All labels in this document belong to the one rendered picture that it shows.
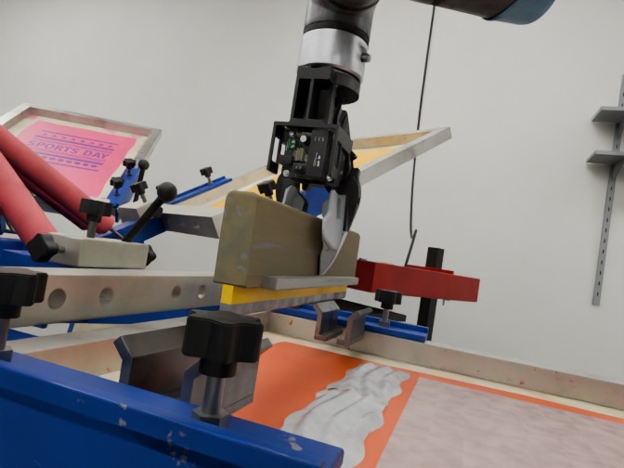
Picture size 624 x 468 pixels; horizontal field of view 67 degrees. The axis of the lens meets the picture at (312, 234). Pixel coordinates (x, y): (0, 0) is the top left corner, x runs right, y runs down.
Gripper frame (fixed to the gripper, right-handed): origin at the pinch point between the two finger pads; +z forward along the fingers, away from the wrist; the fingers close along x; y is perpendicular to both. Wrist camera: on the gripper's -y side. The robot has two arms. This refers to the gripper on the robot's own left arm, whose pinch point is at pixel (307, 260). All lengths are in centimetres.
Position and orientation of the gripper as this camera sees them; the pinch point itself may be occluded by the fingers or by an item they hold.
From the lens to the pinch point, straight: 53.3
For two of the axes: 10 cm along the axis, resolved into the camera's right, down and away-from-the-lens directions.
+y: -3.1, -0.9, -9.5
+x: 9.4, 1.3, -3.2
